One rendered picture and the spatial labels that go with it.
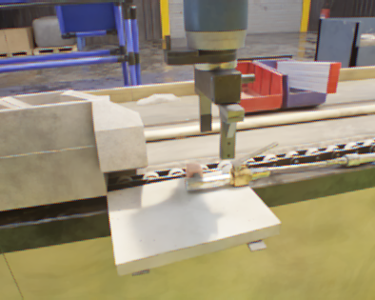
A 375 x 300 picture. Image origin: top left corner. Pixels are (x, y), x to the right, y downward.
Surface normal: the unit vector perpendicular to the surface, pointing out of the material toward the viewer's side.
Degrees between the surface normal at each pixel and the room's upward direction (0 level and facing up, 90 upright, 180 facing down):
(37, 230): 90
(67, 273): 90
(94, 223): 90
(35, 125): 80
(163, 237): 0
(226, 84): 90
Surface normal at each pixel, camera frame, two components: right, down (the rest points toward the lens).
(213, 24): -0.11, 0.44
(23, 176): 0.22, 0.27
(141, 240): -0.04, -0.90
